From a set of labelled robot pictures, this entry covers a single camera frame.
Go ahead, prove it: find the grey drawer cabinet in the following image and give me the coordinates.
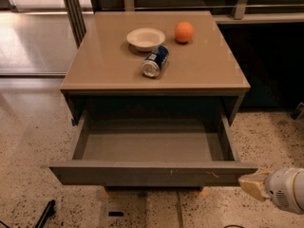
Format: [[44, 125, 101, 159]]
[[59, 10, 251, 193]]

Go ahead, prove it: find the white bowl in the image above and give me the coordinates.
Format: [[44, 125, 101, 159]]
[[126, 28, 165, 52]]

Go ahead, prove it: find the blue soda can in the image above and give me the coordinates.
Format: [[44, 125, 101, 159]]
[[142, 46, 169, 78]]

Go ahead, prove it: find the metal railing shelf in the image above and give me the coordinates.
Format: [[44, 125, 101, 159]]
[[91, 0, 304, 24]]

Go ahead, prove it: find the orange fruit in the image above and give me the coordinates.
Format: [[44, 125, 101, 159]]
[[175, 22, 194, 43]]

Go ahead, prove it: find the black object on floor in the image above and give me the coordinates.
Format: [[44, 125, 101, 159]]
[[34, 199, 56, 228]]

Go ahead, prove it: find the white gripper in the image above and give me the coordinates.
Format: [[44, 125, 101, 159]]
[[238, 168, 304, 215]]

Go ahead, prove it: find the grey top drawer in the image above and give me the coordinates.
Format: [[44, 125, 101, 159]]
[[49, 114, 257, 189]]

